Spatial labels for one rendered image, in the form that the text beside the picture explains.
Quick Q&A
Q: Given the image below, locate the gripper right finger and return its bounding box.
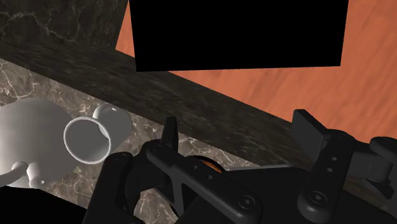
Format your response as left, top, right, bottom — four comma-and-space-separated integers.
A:
292, 108, 397, 223

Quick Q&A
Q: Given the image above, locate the white ceramic jug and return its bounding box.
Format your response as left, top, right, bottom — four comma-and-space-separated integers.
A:
0, 97, 134, 190

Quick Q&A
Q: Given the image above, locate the small orange object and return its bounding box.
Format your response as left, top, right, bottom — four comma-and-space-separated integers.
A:
198, 156, 223, 174

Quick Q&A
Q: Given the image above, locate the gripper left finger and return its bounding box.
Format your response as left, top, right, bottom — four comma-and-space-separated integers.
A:
83, 116, 264, 224

